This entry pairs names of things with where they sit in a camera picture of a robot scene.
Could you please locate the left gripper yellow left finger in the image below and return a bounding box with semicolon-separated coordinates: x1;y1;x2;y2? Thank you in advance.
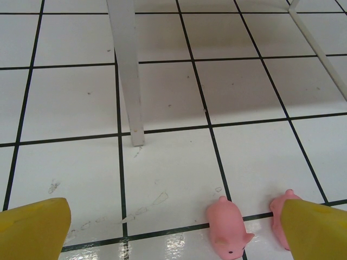
0;197;72;260

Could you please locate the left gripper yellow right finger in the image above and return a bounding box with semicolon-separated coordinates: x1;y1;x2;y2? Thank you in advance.
280;198;347;260

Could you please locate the wooden shelf with white legs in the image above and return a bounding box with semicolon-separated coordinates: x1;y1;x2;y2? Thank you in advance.
106;0;347;147

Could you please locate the pink plastic toy pig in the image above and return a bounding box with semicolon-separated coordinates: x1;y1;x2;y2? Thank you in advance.
205;196;256;260
269;189;303;251

